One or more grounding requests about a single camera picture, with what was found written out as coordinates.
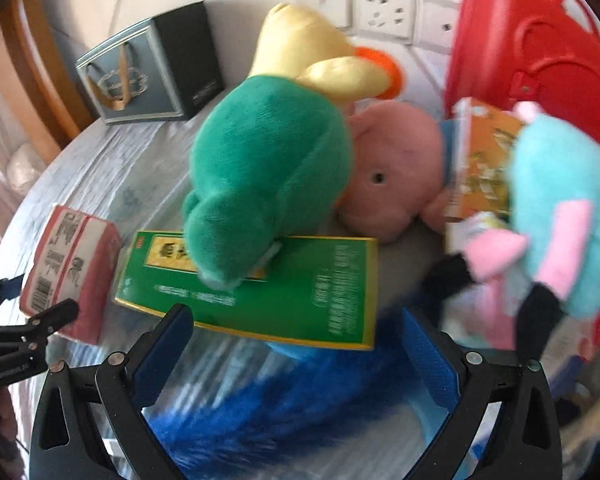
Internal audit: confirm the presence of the light blue pig plush toy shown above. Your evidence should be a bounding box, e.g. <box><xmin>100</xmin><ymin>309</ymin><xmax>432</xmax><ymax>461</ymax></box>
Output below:
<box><xmin>424</xmin><ymin>101</ymin><xmax>600</xmax><ymax>352</ymax></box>

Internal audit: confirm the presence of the blue towel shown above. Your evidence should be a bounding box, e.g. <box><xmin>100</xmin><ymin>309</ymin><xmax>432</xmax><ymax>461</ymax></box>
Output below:
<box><xmin>145</xmin><ymin>307</ymin><xmax>448</xmax><ymax>480</ymax></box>

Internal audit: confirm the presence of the green yellow-edged carton box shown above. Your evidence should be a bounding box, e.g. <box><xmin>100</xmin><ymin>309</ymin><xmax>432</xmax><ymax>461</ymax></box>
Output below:
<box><xmin>113</xmin><ymin>230</ymin><xmax>379</xmax><ymax>352</ymax></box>

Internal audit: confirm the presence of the pink pig plush toy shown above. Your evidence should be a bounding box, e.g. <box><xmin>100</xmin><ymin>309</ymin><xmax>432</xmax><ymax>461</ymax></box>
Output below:
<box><xmin>336</xmin><ymin>101</ymin><xmax>453</xmax><ymax>244</ymax></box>

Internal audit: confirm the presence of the white wall socket panel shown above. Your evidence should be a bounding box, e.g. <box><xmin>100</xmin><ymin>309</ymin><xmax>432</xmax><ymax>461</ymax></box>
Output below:
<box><xmin>292</xmin><ymin>0</ymin><xmax>462</xmax><ymax>47</ymax></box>

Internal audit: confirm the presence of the dark gift bag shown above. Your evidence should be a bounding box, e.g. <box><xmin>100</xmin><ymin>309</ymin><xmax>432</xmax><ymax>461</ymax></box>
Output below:
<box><xmin>76</xmin><ymin>1</ymin><xmax>225</xmax><ymax>126</ymax></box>

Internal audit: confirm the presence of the green yellow plush toy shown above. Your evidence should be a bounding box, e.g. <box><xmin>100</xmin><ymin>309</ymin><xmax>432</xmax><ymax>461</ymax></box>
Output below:
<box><xmin>182</xmin><ymin>2</ymin><xmax>407</xmax><ymax>289</ymax></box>

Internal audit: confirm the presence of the curved wooden trim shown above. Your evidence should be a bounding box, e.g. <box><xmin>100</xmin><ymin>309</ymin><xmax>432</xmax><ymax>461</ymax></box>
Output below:
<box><xmin>0</xmin><ymin>0</ymin><xmax>97</xmax><ymax>162</ymax></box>

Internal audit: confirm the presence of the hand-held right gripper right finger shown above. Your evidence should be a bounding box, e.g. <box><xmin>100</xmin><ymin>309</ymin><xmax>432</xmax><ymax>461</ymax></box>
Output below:
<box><xmin>402</xmin><ymin>307</ymin><xmax>564</xmax><ymax>480</ymax></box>

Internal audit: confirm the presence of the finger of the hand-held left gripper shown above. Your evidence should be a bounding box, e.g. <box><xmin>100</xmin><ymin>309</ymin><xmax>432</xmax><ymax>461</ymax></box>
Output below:
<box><xmin>0</xmin><ymin>275</ymin><xmax>22</xmax><ymax>322</ymax></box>
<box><xmin>0</xmin><ymin>299</ymin><xmax>81</xmax><ymax>350</ymax></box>

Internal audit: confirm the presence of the red plastic case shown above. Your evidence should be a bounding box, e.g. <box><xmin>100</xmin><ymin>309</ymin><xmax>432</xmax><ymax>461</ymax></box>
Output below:
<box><xmin>444</xmin><ymin>0</ymin><xmax>600</xmax><ymax>163</ymax></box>

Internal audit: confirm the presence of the orange printed box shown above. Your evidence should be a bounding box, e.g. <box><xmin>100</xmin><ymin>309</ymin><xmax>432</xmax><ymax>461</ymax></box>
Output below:
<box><xmin>445</xmin><ymin>97</ymin><xmax>527</xmax><ymax>222</ymax></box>

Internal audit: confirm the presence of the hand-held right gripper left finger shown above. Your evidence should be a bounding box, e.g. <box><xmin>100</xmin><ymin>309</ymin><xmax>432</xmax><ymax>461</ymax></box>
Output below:
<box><xmin>30</xmin><ymin>304</ymin><xmax>196</xmax><ymax>480</ymax></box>

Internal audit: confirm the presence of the pink tissue pack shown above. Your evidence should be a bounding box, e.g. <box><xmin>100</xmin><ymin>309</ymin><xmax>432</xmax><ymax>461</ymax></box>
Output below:
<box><xmin>20</xmin><ymin>204</ymin><xmax>124</xmax><ymax>346</ymax></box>

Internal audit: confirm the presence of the round desktop with plastic cover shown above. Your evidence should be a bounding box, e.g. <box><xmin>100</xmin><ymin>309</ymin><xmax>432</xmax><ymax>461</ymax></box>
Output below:
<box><xmin>0</xmin><ymin>40</ymin><xmax>600</xmax><ymax>480</ymax></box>

